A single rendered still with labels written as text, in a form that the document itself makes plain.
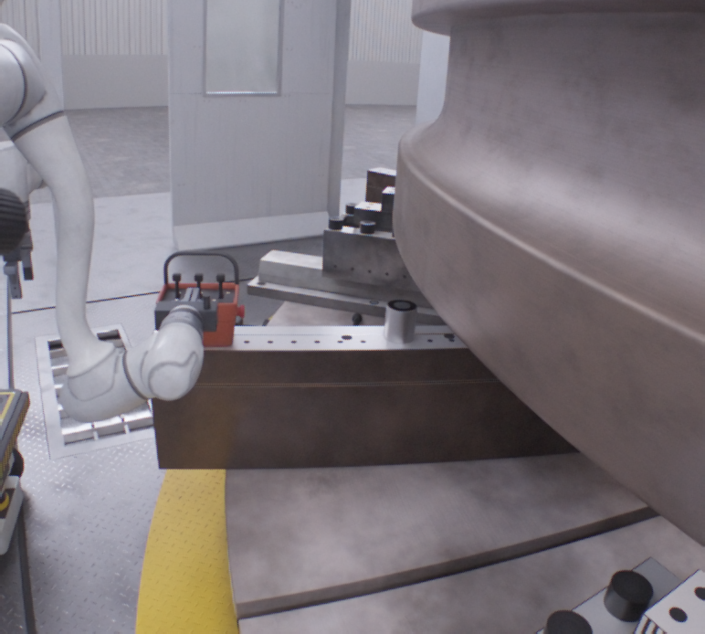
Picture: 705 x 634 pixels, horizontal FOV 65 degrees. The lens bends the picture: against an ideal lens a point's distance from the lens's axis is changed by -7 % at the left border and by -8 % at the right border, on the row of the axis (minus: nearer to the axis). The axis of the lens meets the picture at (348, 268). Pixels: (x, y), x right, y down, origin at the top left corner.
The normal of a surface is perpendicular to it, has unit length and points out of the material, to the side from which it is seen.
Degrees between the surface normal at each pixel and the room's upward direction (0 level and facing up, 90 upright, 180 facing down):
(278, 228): 37
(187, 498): 0
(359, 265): 90
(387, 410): 90
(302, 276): 72
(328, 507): 0
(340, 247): 90
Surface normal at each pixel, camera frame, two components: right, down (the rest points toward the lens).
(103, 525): 0.06, -0.94
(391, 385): 0.12, 0.36
